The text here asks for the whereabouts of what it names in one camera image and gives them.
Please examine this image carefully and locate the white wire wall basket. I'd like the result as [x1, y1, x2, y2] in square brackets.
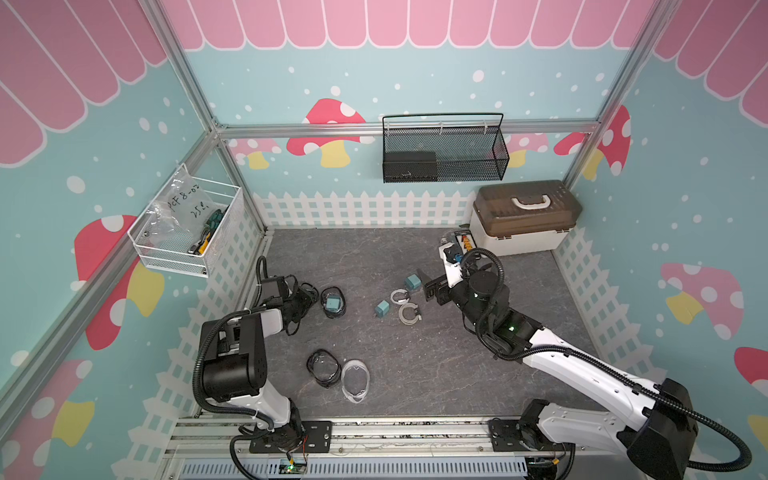
[128, 166, 244, 278]

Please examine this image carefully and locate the brown lid storage box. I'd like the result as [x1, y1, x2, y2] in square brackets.
[469, 180, 583, 257]

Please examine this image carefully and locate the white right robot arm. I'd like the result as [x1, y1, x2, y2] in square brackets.
[424, 264, 702, 479]

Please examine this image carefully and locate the black wire mesh wall basket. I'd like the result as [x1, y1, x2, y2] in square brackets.
[381, 112, 510, 182]

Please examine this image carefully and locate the white coiled cable small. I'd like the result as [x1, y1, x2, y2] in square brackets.
[390, 289, 411, 305]

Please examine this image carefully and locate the black yellow battery charger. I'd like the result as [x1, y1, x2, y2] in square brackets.
[453, 230, 477, 255]

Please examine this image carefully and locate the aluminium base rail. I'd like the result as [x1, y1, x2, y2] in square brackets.
[156, 416, 575, 479]

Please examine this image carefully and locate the clear labelled plastic bag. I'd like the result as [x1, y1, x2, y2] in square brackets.
[146, 167, 217, 241]

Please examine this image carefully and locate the green tool in basket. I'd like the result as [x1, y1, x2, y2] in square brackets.
[188, 209, 225, 255]

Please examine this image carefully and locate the teal wall charger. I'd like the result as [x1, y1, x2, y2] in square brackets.
[324, 296, 343, 313]
[405, 274, 422, 291]
[374, 300, 390, 318]

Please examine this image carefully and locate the black box in basket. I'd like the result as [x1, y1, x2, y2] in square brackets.
[382, 151, 438, 183]

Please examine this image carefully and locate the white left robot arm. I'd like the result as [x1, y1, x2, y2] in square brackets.
[192, 276, 303, 437]

